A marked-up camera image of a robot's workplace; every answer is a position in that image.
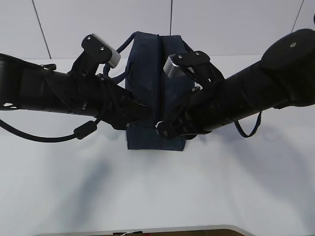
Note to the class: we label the navy blue lunch bag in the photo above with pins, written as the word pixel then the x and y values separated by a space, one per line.
pixel 145 78

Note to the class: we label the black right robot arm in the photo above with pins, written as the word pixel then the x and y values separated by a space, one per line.
pixel 285 76

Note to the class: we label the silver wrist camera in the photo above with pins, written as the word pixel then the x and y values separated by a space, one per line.
pixel 98 51
pixel 194 64

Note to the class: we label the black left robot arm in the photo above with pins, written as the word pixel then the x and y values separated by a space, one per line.
pixel 29 86

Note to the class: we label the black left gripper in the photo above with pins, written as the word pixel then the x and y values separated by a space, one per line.
pixel 100 97

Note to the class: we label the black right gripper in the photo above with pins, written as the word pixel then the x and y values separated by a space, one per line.
pixel 203 111

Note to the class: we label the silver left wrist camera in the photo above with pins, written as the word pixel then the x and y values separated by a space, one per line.
pixel 98 51

